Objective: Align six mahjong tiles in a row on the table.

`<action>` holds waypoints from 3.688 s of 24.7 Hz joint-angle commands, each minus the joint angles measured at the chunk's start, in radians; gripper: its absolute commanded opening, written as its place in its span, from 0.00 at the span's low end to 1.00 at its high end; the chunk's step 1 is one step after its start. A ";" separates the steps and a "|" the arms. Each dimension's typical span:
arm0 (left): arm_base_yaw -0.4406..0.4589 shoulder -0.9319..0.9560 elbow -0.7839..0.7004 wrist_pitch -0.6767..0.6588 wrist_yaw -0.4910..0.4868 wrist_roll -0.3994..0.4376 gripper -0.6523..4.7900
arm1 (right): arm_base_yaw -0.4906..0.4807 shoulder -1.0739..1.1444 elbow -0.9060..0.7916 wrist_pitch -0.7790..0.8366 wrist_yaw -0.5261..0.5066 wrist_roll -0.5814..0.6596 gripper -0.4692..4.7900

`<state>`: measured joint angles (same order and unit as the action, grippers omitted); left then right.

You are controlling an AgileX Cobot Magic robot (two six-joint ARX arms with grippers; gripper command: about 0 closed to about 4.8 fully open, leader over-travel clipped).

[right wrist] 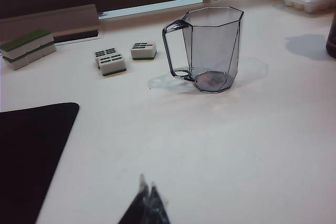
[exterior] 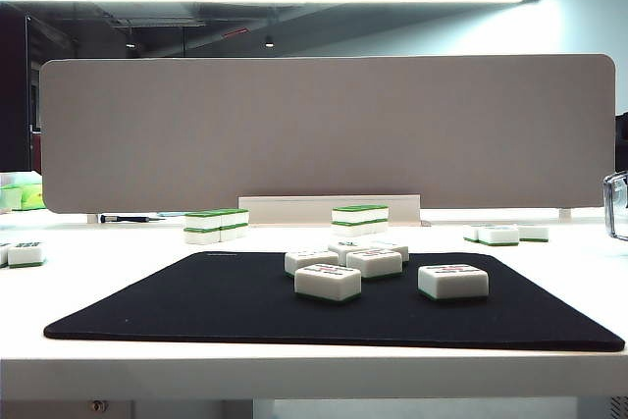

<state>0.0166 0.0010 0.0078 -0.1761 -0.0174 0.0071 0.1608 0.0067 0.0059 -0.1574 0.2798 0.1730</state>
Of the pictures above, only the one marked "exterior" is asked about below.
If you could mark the bird print mahjong tile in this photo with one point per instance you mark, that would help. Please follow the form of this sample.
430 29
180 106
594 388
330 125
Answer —
341 246

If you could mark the white green-backed mahjong tile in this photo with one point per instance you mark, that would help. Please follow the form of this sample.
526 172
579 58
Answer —
203 237
451 284
3 254
306 259
24 256
535 232
355 229
206 220
471 232
326 284
355 216
498 236

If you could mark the five bamboo mahjong tile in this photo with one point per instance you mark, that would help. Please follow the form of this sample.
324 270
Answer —
373 264

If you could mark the two bamboo mahjong tile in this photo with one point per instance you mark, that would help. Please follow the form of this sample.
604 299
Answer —
397 248

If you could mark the pale blue thin object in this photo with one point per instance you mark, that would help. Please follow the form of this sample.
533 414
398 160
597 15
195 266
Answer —
172 214

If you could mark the small pendant ceiling lamp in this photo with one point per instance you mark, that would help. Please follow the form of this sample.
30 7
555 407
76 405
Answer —
269 43
130 45

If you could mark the black fabric desk mat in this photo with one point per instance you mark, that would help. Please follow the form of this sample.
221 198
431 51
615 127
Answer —
196 306

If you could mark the beige fabric desk divider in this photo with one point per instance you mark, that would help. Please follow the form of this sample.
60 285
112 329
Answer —
147 134

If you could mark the green yellow box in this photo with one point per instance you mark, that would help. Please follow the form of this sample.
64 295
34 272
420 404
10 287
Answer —
32 198

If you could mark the clear plastic container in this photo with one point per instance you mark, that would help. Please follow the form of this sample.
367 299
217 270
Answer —
613 208

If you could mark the pale green white box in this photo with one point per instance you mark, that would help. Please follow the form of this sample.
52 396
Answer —
10 198

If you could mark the metal bolt under table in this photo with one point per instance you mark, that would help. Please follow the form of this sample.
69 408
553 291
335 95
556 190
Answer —
99 406

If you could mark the black background equipment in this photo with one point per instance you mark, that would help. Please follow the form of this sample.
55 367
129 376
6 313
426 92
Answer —
622 144

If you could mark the white divider foot bracket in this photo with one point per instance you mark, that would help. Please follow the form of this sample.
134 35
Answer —
91 218

